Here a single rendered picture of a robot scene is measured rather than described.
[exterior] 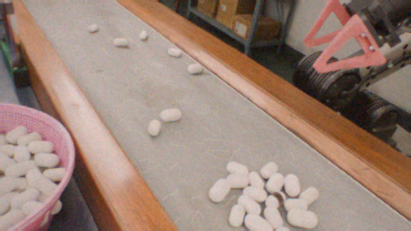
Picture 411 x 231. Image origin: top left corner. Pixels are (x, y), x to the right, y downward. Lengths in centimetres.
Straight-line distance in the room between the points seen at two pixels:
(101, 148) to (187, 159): 13
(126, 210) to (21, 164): 17
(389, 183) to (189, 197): 30
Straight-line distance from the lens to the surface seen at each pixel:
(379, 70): 91
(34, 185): 45
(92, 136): 47
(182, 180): 44
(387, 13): 46
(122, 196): 39
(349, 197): 52
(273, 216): 41
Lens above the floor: 106
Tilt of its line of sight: 33 degrees down
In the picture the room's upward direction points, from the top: 11 degrees clockwise
